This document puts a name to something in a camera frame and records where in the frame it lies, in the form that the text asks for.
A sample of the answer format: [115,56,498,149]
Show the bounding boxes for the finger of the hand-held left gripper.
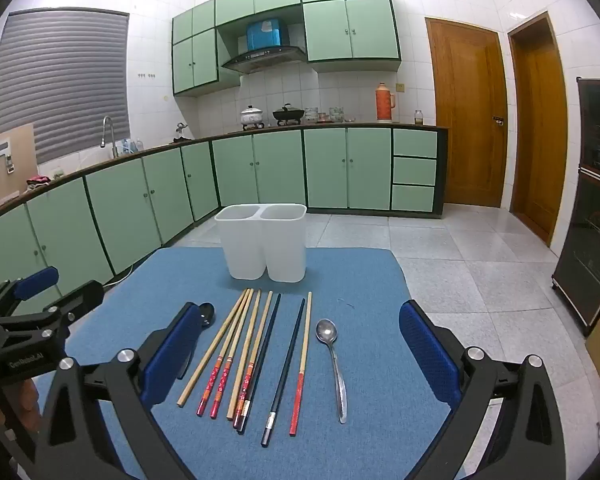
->
[0,281,105,341]
[0,266,61,319]

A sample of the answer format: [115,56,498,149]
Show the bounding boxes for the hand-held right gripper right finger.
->
[399,300,567,480]

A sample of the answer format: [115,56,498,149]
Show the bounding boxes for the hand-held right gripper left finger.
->
[22,302,204,480]

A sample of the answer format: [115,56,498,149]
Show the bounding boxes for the plain wooden chopstick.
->
[176,288,251,407]
[226,291,275,421]

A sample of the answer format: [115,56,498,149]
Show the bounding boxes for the red-handled wooden chopstick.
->
[196,288,256,417]
[210,289,262,419]
[289,291,313,436]
[233,355,257,430]

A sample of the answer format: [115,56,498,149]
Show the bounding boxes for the black chopstick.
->
[261,298,306,447]
[236,293,282,435]

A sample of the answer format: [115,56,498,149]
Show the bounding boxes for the clear plastic cup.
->
[214,203,308,282]

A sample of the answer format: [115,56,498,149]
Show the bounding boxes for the person's left hand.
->
[0,377,41,434]

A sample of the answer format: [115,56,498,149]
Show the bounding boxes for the black spoon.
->
[177,302,216,380]

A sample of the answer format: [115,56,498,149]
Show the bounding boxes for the metal spoon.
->
[316,318,348,424]

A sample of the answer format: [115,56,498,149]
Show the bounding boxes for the cardboard panel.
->
[0,123,37,221]

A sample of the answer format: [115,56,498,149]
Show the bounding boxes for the blue table mat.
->
[32,246,468,480]

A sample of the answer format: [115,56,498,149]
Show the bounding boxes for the metal faucet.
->
[101,115,120,159]

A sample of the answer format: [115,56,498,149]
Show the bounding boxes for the grey window blind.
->
[0,8,131,165]

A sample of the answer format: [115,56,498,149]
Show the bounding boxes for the green base cabinets with countertop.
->
[0,122,450,306]

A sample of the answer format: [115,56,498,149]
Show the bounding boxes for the black glass-front cabinet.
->
[551,76,600,337]

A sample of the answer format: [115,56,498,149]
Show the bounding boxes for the plain wooden door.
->
[507,11,568,247]

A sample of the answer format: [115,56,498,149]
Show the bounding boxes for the orange thermos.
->
[375,83,397,122]

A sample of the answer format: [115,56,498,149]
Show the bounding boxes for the black wok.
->
[272,103,306,126]

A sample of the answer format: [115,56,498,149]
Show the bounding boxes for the range hood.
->
[221,46,307,75]

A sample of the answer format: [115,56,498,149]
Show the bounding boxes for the blue box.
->
[246,18,286,52]

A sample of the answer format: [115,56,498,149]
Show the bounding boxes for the white floor cable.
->
[102,265,136,288]

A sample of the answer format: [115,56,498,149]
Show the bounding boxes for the wooden door with handle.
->
[425,16,508,209]

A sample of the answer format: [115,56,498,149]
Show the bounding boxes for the green wall cabinets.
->
[171,0,402,97]

